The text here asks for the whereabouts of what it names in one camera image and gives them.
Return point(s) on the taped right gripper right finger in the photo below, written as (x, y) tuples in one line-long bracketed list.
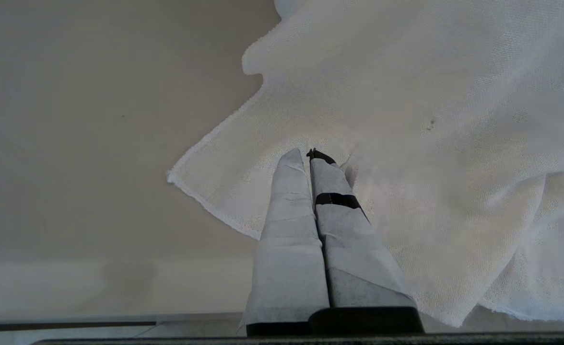
[(354, 258)]

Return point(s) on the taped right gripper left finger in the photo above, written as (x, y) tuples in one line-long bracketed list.
[(289, 239)]

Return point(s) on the white woven cloth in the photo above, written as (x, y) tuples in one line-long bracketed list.
[(406, 96)]

